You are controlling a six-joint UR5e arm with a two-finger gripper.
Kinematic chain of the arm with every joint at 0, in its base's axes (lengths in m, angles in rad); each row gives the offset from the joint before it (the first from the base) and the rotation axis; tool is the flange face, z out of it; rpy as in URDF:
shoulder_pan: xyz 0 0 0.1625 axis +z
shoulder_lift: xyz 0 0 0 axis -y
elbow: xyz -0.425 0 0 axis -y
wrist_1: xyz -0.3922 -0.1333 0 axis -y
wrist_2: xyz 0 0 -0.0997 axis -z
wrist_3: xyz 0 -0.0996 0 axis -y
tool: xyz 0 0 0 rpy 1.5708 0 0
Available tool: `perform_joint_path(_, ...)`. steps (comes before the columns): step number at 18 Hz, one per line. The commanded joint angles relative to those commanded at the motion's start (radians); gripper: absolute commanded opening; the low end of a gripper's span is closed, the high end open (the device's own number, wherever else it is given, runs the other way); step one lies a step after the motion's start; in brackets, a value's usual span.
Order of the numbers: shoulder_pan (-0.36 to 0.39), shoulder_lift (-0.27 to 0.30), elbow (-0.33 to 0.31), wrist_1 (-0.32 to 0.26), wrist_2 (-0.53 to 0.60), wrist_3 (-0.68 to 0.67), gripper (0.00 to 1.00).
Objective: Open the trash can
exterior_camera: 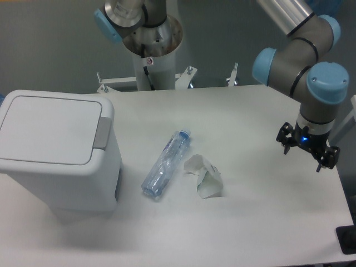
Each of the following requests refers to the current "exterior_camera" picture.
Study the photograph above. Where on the white trash can lid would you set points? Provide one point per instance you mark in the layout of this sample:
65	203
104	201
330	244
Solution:
48	130

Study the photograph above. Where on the black device at table edge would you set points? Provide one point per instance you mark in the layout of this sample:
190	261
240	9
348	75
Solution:
346	238

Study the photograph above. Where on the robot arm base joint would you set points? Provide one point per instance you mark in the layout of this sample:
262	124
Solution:
144	27

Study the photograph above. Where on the clear plastic water bottle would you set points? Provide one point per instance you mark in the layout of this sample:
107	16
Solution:
168	161

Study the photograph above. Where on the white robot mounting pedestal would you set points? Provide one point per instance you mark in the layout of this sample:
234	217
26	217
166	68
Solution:
151	73

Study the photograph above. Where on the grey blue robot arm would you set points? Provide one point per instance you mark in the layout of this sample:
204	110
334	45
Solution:
298	72

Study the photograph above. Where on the crumpled white paper carton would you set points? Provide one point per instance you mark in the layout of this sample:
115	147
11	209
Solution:
209	181

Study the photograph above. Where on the white plastic trash can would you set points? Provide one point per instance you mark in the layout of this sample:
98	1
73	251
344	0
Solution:
89	187

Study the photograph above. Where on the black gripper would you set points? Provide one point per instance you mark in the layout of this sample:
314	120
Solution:
327	157

